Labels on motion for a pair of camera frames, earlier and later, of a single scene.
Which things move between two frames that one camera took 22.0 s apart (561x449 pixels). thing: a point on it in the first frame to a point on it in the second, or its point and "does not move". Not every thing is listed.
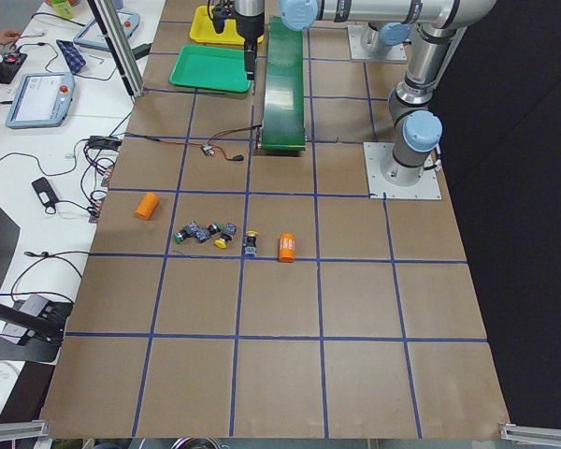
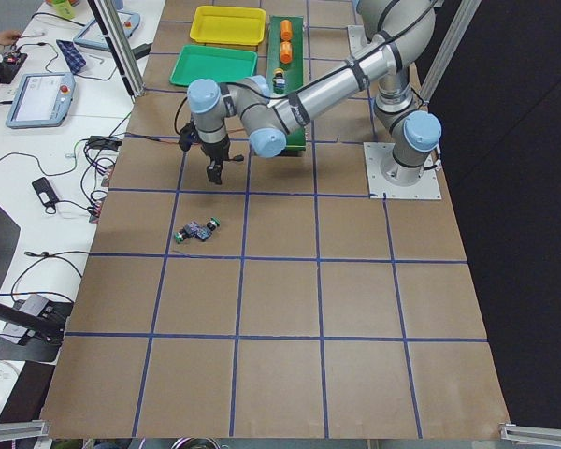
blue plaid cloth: x=73 y=58 does not move
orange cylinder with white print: x=287 y=247 to x=286 y=52
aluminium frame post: x=133 y=78 does not move
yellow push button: x=251 y=243 to x=279 y=81
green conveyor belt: x=283 y=123 does not move
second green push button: x=189 y=231 does not move
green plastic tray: x=211 y=66 does not move
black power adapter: x=45 y=192 does not move
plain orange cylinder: x=148 y=206 to x=286 y=29
